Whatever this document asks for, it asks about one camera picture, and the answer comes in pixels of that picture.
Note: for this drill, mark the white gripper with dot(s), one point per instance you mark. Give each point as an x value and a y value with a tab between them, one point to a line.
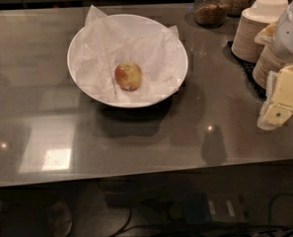
291	34

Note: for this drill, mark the rear stack of paper bowls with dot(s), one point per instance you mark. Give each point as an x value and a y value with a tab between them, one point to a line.
252	21

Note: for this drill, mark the white bowl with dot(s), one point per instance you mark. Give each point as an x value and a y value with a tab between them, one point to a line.
127	60

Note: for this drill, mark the black mat under bowls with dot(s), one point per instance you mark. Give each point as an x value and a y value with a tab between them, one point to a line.
248	69

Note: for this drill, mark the stack of paper bowls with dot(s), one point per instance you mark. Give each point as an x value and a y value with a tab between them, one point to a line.
267	62
252	21

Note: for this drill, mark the red yellow apple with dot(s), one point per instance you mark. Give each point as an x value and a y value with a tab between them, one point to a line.
128	76

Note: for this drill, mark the white crumpled paper liner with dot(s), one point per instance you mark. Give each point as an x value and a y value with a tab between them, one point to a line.
119	56

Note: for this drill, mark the front stack of paper bowls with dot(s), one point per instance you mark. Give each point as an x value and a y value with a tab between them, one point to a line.
267	62

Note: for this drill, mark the grey box under table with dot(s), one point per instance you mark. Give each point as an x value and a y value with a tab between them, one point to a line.
202	208

